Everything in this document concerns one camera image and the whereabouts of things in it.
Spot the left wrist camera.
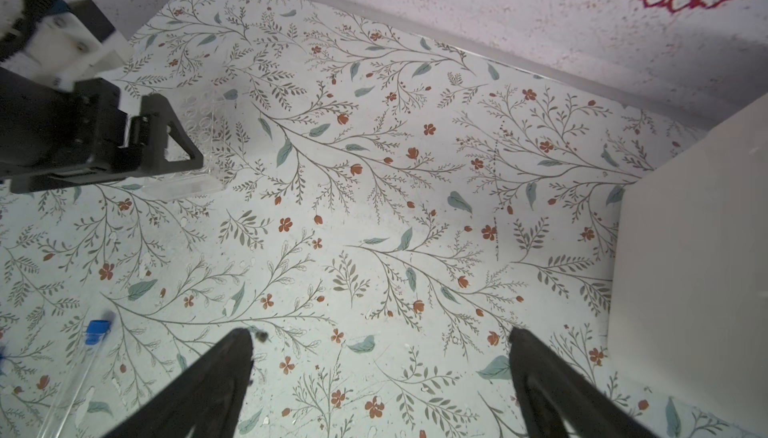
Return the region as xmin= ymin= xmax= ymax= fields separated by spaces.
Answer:
xmin=3 ymin=0 xmax=133 ymax=91

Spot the blue-capped test tube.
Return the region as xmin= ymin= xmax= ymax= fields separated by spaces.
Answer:
xmin=37 ymin=319 xmax=111 ymax=438

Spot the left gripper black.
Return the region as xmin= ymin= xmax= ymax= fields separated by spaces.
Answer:
xmin=1 ymin=69 xmax=204 ymax=194

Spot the clear acrylic tube rack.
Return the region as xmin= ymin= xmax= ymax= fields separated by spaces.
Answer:
xmin=142 ymin=85 xmax=228 ymax=201

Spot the white plastic storage bin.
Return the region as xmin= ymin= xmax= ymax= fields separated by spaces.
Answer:
xmin=607 ymin=98 xmax=767 ymax=436

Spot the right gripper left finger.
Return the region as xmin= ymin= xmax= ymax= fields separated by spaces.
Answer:
xmin=107 ymin=328 xmax=254 ymax=438

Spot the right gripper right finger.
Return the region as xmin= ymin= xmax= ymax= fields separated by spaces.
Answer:
xmin=509 ymin=328 xmax=653 ymax=437

